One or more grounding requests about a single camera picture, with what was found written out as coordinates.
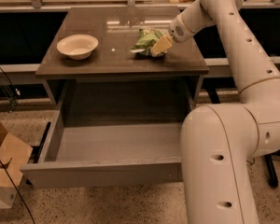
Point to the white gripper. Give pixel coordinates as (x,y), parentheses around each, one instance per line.
(178,32)

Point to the green jalapeno chip bag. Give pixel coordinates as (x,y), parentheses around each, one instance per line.
(146,40)

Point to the brown cardboard box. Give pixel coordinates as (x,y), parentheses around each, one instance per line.
(14,153)

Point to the cream ceramic bowl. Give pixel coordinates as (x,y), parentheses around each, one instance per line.
(77,47)

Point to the grey cabinet with glossy top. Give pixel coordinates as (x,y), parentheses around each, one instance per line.
(117,30)

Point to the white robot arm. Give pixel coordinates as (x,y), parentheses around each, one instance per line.
(217,140)

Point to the open grey top drawer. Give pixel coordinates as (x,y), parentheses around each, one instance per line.
(115,133)

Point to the black stand leg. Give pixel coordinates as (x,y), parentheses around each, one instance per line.
(273,180)

